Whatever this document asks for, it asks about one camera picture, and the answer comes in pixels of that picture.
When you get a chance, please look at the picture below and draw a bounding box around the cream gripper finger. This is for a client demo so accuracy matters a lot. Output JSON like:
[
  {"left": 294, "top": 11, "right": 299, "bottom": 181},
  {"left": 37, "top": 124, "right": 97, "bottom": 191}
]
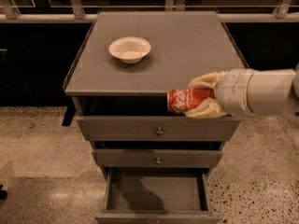
[
  {"left": 189, "top": 71, "right": 228, "bottom": 89},
  {"left": 185, "top": 98, "right": 227, "bottom": 119}
]

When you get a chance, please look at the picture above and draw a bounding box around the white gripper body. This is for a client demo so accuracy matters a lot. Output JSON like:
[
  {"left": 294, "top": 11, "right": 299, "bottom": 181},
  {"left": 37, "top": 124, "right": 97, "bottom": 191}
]
[{"left": 215, "top": 68, "right": 254, "bottom": 116}]

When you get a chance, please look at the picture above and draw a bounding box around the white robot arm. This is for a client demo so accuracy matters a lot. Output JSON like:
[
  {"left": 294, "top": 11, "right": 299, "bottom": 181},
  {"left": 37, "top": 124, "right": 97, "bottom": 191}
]
[{"left": 185, "top": 68, "right": 299, "bottom": 123}]

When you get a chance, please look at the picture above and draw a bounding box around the brass top drawer knob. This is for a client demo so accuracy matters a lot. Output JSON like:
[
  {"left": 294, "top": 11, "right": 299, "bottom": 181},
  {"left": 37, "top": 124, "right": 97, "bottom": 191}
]
[{"left": 156, "top": 127, "right": 164, "bottom": 136}]

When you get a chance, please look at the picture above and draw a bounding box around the grey drawer cabinet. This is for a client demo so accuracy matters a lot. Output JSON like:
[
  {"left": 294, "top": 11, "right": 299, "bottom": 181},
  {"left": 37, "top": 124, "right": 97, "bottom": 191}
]
[{"left": 62, "top": 10, "right": 261, "bottom": 224}]

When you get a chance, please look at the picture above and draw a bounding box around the grey bottom drawer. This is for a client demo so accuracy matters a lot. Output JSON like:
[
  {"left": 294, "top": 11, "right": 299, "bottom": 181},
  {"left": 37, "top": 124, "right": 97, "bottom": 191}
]
[{"left": 95, "top": 168, "right": 220, "bottom": 224}]

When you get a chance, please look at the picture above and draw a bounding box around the grey drawer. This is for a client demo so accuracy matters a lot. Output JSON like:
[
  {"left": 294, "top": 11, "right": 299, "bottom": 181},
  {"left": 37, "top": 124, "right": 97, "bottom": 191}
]
[
  {"left": 95, "top": 168, "right": 220, "bottom": 224},
  {"left": 78, "top": 116, "right": 240, "bottom": 142},
  {"left": 93, "top": 149, "right": 222, "bottom": 168}
]

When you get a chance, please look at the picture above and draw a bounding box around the grey middle drawer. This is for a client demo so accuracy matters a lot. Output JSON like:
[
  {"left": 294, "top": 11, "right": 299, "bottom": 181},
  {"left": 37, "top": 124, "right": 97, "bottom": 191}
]
[{"left": 93, "top": 149, "right": 222, "bottom": 168}]

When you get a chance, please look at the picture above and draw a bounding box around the grey top drawer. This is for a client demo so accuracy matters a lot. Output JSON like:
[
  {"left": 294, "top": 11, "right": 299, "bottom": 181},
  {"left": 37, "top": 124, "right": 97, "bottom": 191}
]
[{"left": 78, "top": 116, "right": 240, "bottom": 142}]

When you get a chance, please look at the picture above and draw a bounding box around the white paper bowl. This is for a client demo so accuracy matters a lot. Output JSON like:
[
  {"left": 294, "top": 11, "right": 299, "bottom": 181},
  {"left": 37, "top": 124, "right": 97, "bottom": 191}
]
[{"left": 108, "top": 36, "right": 151, "bottom": 63}]

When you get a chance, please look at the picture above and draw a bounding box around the metal window railing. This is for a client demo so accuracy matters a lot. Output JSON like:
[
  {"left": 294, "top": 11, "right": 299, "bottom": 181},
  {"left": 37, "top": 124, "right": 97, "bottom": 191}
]
[{"left": 0, "top": 0, "right": 299, "bottom": 23}]

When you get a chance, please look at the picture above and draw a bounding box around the black shoe tip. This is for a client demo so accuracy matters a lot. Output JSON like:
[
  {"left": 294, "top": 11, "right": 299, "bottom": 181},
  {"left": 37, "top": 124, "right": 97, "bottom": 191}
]
[{"left": 0, "top": 184, "right": 7, "bottom": 200}]

